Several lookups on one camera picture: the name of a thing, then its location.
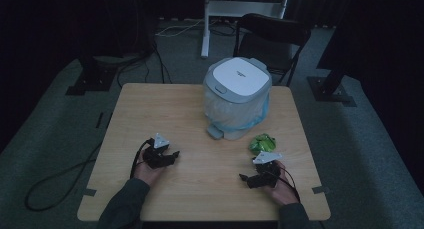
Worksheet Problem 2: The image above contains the clear blue trash bag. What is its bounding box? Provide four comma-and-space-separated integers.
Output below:
203, 84, 271, 131

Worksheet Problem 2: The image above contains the right hand-held gripper cable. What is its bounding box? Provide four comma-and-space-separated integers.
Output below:
266, 165, 302, 204

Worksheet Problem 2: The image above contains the white grey pedal trash can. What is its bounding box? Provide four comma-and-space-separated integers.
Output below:
202, 56, 273, 141

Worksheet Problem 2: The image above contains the green wrapper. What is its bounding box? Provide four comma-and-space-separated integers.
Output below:
248, 132, 278, 156

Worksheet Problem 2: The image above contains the hand-held gripper cable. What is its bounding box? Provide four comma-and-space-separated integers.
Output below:
129, 138, 156, 180
266, 165, 302, 204

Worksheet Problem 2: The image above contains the left hand-held gripper cable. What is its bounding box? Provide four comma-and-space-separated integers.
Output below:
129, 138, 156, 180

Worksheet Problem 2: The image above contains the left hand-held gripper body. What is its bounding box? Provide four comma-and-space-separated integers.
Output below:
143, 132, 177, 170

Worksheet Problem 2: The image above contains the black folding chair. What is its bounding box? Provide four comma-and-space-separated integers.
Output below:
232, 12, 312, 88

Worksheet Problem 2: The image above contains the person's left hand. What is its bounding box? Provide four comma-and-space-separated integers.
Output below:
133, 149, 165, 189

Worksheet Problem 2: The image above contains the black stand with base plate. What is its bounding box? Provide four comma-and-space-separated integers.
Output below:
306, 22, 358, 108
64, 38, 118, 97

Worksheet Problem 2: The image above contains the person's right hand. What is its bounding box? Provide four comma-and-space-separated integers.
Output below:
262, 161, 300, 207

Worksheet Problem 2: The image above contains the white desk frame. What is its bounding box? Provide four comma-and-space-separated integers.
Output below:
200, 0, 292, 60

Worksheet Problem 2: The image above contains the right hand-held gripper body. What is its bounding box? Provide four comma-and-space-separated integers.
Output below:
251, 151, 284, 190

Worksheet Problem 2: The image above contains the white floor cable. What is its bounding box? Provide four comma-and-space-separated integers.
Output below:
154, 18, 205, 38

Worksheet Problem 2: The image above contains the black floor cable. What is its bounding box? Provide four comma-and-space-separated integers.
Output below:
24, 140, 105, 213
115, 40, 173, 89

